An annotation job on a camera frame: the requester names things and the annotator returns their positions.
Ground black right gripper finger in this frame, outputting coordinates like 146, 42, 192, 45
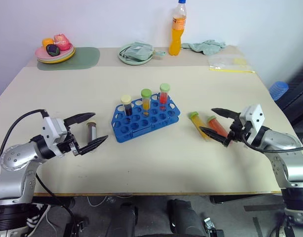
210, 107, 241, 121
198, 126, 235, 148

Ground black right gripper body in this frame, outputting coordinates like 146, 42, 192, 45
228, 112, 253, 143

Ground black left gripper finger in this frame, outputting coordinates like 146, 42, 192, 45
76, 135, 109, 157
63, 112, 96, 127

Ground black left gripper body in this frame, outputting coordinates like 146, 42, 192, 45
56, 125, 80, 156

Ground brown tube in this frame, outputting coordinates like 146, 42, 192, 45
86, 119, 100, 149

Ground dark tube yellow cap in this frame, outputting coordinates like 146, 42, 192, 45
120, 94, 135, 117

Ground blue test tube rack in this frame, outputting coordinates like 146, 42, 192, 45
110, 92, 181, 144

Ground red tube green cap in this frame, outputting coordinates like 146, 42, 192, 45
159, 82, 171, 111

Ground clear plastic zip bag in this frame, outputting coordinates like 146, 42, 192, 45
207, 54, 256, 74

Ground blue stacked cups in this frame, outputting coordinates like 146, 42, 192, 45
268, 80, 290, 101

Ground green placemat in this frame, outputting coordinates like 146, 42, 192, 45
37, 46, 101, 72

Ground yellow plate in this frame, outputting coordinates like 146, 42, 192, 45
37, 48, 76, 65

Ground light green cloth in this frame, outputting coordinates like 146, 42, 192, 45
181, 39, 227, 56

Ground purple toy fruit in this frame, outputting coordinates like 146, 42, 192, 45
45, 43, 61, 56

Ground pink plate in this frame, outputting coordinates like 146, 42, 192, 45
35, 42, 75, 61

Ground light green plate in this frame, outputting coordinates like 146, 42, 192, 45
117, 42, 156, 66

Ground pink toy peach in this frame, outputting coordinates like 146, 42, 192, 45
53, 34, 71, 51

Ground light green zip pouch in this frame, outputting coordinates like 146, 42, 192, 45
120, 41, 167, 61

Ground dark rounded shape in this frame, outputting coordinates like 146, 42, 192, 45
166, 198, 208, 237

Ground orange soda plastic bottle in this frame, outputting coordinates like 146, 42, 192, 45
168, 0, 188, 57

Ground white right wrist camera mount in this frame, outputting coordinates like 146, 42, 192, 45
239, 104, 265, 146

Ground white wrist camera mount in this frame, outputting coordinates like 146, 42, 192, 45
41, 116, 70, 158
239, 104, 265, 146

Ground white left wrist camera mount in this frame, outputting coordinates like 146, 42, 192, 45
41, 116, 70, 158

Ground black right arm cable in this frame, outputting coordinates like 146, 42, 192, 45
241, 134, 303, 152

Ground white floor cable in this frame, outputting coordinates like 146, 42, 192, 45
86, 195, 134, 208

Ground black table frame bar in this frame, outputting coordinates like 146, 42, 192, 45
210, 194, 282, 204

